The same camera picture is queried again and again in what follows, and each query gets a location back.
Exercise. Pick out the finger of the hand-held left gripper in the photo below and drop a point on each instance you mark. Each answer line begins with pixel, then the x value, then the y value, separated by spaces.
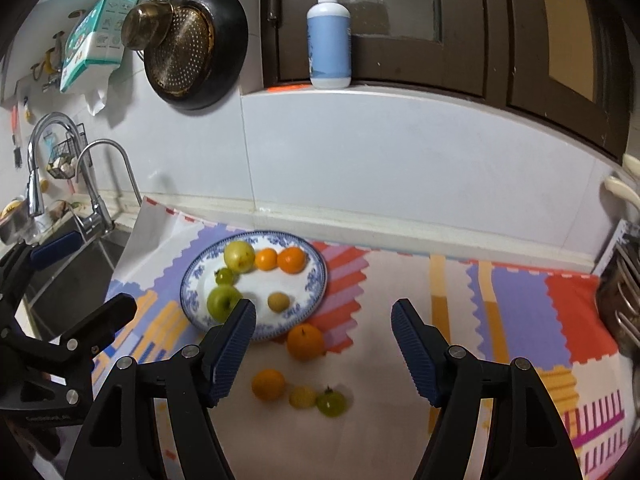
pixel 102 320
pixel 55 250

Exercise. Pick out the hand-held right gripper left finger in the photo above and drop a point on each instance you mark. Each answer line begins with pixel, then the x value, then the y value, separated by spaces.
pixel 232 345

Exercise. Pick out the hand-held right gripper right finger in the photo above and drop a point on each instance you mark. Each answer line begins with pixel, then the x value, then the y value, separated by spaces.
pixel 415 350

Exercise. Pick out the green apple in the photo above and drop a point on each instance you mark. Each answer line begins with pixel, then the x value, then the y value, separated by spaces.
pixel 222 302

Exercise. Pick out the brownish yellow round fruit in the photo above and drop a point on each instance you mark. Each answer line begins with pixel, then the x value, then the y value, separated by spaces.
pixel 278 302

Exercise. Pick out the blue rimmed white plate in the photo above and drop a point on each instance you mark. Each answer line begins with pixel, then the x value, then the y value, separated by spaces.
pixel 250 282

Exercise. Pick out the orange mandarin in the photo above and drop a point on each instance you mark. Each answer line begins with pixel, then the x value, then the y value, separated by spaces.
pixel 268 385
pixel 291 260
pixel 266 259
pixel 305 342

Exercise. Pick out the yellow-green apple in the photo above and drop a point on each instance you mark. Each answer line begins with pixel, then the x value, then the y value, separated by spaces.
pixel 239 256

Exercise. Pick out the stainless steel sink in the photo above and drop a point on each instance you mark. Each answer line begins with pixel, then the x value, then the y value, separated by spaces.
pixel 95 270

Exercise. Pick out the metal bowl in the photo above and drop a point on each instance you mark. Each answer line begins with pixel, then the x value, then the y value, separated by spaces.
pixel 12 225

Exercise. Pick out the chrome pull-down faucet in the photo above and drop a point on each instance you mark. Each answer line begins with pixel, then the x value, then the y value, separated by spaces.
pixel 35 195

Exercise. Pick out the colourful patterned table mat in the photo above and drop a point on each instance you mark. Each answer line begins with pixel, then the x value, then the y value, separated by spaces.
pixel 380 285

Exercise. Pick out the small yellow round fruit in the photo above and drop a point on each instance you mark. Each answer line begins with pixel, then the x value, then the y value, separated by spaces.
pixel 302 397

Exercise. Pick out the chrome gooseneck faucet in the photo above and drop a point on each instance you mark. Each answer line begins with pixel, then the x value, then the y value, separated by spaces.
pixel 107 142

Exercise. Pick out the white plastic bag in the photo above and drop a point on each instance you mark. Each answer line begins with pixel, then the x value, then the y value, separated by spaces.
pixel 100 100

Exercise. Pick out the green white tissue package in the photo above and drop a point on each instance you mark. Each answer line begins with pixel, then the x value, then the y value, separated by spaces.
pixel 95 45

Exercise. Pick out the rack of pots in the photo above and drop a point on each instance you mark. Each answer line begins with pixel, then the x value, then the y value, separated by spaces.
pixel 620 300

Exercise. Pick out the brass colander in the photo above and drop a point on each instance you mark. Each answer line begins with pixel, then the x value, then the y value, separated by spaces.
pixel 180 60

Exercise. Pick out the small copper saucepan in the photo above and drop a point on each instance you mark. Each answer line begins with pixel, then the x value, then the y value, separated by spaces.
pixel 142 25

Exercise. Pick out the black frying pan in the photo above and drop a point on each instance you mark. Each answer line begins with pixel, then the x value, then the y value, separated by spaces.
pixel 227 55

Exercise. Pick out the blue white pump bottle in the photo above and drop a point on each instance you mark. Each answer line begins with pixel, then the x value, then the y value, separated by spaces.
pixel 327 45

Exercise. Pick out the brass wall tap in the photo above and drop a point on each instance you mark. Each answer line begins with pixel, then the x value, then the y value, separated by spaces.
pixel 50 60

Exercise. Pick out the dark brown window frame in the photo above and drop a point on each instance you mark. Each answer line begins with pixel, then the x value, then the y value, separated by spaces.
pixel 475 35

